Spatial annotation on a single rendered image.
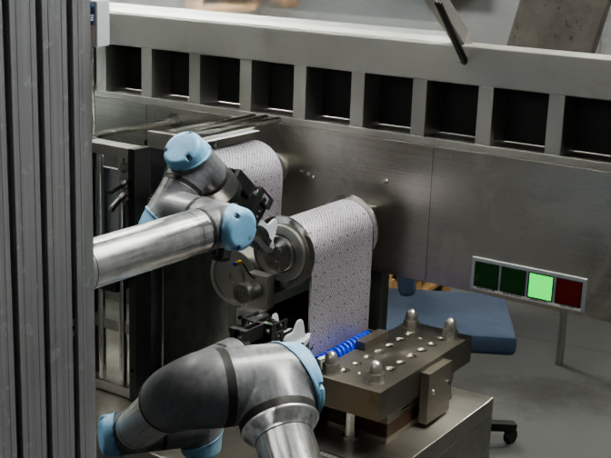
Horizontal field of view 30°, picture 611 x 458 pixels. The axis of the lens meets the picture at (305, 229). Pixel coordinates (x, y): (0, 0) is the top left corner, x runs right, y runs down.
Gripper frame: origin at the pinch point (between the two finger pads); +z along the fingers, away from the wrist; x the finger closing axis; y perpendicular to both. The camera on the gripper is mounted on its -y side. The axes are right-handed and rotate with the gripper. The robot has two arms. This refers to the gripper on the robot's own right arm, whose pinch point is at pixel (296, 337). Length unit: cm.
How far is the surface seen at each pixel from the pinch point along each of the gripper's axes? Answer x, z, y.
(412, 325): -8.2, 33.4, -5.1
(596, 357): 39, 311, -109
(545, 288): -37, 34, 9
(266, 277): 6.9, -1.1, 11.3
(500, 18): 208, 551, 22
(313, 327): -0.6, 5.0, 0.8
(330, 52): 17, 36, 52
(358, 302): -0.6, 22.7, 1.6
